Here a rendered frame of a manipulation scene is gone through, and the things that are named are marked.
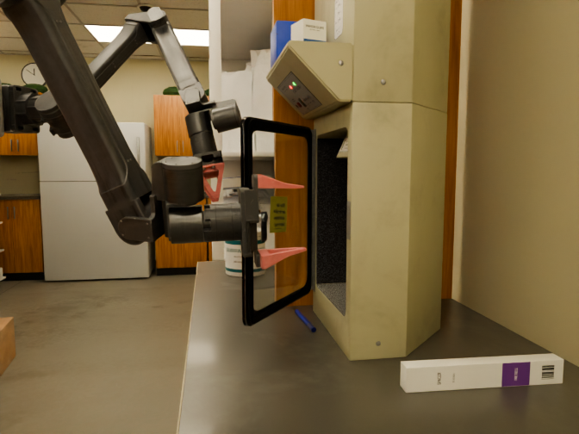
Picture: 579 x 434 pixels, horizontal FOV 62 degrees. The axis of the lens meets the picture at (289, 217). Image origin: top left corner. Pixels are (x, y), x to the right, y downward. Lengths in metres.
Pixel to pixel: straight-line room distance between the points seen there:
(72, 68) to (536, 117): 0.89
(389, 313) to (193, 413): 0.39
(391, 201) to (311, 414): 0.39
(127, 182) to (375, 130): 0.43
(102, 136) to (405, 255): 0.55
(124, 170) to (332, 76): 0.38
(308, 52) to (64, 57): 0.38
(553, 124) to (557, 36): 0.17
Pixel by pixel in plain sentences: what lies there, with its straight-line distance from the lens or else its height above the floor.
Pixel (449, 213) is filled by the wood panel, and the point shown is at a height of 1.17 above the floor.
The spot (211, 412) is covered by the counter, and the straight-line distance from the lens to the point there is 0.77.
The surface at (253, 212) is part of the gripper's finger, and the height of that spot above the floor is 1.23.
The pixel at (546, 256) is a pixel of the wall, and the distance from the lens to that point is 1.13.
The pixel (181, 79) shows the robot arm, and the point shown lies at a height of 1.51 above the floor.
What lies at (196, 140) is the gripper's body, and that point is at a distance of 1.13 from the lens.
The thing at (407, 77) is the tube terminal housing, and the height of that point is 1.45.
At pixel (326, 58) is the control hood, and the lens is 0.87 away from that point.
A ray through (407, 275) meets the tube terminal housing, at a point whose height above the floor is 1.10.
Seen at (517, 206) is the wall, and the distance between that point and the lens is 1.20.
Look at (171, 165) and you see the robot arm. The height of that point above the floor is 1.30.
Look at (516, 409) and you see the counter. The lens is 0.84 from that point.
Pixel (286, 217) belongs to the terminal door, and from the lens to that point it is 1.05.
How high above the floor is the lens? 1.30
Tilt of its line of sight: 6 degrees down
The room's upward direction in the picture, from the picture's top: straight up
